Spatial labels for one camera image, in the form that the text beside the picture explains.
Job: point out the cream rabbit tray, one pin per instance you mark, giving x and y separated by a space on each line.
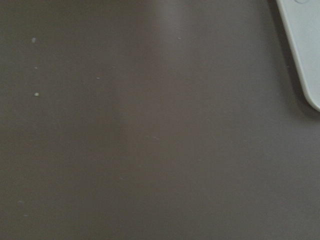
301 21

